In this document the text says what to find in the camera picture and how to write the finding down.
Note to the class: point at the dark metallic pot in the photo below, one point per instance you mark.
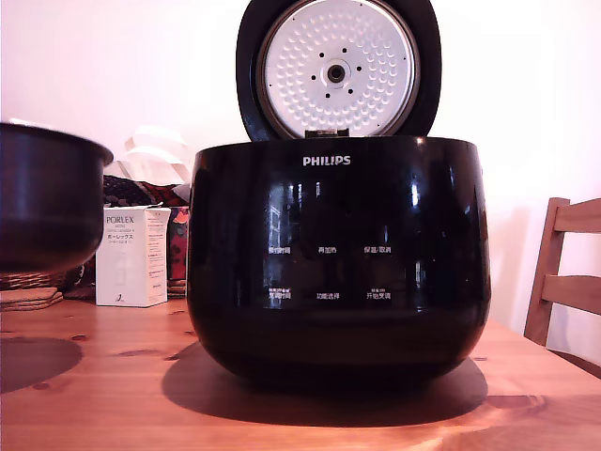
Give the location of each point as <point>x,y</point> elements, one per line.
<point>47,202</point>

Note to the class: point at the black Philips rice cooker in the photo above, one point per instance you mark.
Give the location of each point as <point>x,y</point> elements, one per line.
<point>338,329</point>

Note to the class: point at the black rice cooker lid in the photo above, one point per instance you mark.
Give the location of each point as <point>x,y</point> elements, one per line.
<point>338,70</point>

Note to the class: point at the red floral patterned tin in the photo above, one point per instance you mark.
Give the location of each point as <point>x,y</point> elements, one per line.
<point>178,244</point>

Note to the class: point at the flat wicker tray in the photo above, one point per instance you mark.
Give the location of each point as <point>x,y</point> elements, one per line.
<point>177,289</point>

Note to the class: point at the white paper bag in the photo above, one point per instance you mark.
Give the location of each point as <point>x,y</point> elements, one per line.
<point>155,157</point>

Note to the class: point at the white Porlex carton box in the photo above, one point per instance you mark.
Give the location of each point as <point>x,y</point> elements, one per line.
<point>131,263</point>

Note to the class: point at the wooden chair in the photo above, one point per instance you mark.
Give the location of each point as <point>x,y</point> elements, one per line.
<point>563,286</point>

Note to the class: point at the pale wooden trivet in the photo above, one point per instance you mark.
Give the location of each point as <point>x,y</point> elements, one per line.
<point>28,300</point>

